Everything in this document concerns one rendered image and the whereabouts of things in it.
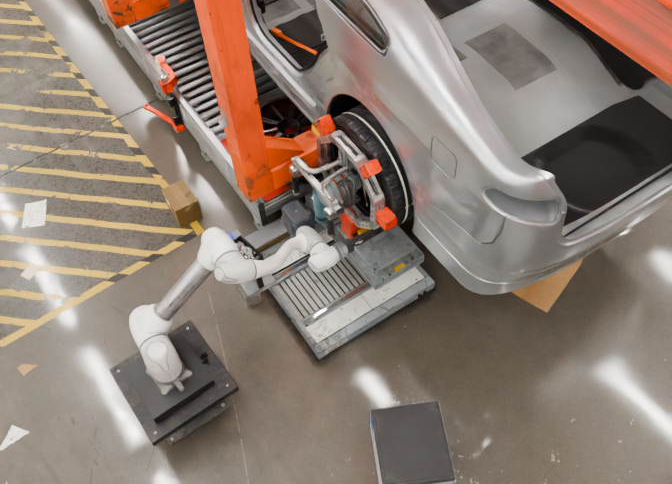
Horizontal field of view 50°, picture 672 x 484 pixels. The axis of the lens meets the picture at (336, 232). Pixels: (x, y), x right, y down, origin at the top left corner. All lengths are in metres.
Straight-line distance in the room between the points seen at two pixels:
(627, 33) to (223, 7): 2.28
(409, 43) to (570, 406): 2.17
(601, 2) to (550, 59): 2.96
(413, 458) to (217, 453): 1.08
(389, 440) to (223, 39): 2.04
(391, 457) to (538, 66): 2.23
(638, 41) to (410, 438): 2.69
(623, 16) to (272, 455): 3.15
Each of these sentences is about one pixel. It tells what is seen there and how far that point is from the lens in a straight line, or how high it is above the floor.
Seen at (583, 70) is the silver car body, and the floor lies 0.98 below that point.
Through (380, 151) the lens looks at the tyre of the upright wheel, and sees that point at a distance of 3.55.
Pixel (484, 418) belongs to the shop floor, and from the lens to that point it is 4.10.
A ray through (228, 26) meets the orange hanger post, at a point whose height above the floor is 1.73.
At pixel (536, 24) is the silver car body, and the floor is 1.05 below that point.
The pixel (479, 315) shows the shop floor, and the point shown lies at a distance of 4.38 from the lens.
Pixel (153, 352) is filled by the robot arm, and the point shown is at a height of 0.64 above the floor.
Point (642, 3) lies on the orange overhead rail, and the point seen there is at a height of 3.00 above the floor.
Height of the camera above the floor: 3.77
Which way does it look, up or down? 54 degrees down
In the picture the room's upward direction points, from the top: 4 degrees counter-clockwise
